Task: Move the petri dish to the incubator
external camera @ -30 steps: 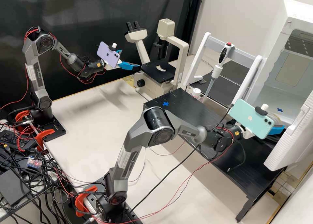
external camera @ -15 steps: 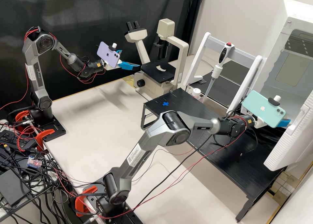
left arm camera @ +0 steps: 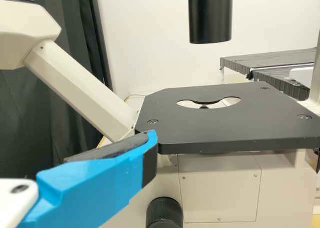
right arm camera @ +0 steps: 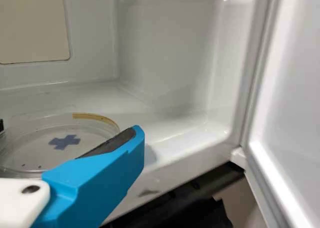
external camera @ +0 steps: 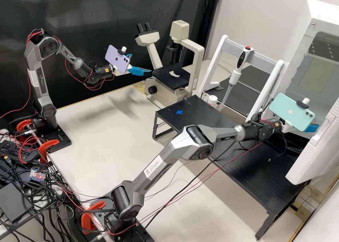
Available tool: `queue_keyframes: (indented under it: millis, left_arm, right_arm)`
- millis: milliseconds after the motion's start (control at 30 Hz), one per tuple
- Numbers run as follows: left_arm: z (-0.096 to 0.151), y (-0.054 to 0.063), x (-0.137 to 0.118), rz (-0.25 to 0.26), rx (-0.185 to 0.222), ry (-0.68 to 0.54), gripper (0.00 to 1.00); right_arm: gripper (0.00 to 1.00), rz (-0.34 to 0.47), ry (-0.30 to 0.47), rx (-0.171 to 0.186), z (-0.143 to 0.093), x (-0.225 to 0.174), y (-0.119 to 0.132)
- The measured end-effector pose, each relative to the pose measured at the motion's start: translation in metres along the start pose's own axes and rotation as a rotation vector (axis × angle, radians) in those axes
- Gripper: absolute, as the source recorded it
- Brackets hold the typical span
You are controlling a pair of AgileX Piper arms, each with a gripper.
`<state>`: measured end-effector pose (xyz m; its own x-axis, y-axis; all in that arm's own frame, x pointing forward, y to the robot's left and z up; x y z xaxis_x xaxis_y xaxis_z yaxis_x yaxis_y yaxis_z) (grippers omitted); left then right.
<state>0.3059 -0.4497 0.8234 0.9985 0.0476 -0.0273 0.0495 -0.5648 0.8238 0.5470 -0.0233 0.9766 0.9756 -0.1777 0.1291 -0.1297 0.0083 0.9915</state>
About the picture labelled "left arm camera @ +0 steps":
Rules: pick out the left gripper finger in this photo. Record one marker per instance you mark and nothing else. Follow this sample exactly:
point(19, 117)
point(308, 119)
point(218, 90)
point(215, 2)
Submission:
point(100, 183)

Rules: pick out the cream microscope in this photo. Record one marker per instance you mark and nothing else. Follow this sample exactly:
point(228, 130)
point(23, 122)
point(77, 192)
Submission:
point(220, 183)

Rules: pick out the black platform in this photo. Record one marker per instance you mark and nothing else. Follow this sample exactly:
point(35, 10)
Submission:
point(275, 84)
point(262, 59)

